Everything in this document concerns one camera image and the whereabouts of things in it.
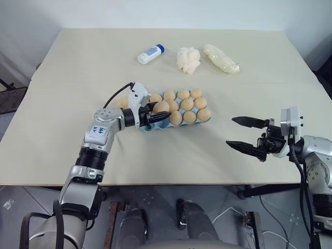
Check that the blue egg carton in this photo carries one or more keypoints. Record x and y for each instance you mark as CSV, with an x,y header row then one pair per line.
x,y
160,126

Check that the clear plastic scrap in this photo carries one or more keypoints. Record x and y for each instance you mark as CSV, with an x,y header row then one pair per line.
x,y
8,204

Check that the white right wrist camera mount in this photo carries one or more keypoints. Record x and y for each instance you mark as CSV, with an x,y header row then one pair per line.
x,y
291,119

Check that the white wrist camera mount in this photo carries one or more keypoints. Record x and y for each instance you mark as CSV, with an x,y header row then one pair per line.
x,y
291,119
137,94

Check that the crumpled white plastic bag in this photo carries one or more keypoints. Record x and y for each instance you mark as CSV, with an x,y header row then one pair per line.
x,y
188,60

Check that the white bottle with blue cap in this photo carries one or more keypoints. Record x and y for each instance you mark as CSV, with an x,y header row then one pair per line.
x,y
150,53

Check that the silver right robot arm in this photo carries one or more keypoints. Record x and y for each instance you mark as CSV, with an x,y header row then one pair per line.
x,y
317,153

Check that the black table frame bracket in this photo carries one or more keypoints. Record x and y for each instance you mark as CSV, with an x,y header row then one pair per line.
x,y
264,191

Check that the dark background furniture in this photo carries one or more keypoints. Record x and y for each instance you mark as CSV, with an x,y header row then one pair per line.
x,y
323,70

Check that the tan egg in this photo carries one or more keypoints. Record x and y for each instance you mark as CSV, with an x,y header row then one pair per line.
x,y
173,105
176,118
122,103
196,93
204,114
161,107
200,103
183,94
189,116
186,104
169,94
156,97

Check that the dark mat with frame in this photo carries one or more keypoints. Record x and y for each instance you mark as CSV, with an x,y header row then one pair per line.
x,y
11,99

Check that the clear bag of white contents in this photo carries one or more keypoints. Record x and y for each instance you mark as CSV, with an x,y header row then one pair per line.
x,y
220,58

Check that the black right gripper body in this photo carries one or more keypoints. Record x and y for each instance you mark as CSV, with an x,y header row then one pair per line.
x,y
273,141

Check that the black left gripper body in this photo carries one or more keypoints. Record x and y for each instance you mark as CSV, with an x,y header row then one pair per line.
x,y
144,116

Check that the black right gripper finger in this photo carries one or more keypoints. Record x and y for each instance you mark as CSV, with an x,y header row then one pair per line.
x,y
249,121
243,146

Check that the dark rounded grey shape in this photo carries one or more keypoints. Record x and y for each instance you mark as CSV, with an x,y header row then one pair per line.
x,y
135,228
194,223

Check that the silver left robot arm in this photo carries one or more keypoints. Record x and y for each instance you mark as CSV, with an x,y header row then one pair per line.
x,y
97,135

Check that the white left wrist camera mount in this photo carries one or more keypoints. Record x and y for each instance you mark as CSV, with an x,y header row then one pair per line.
x,y
137,94

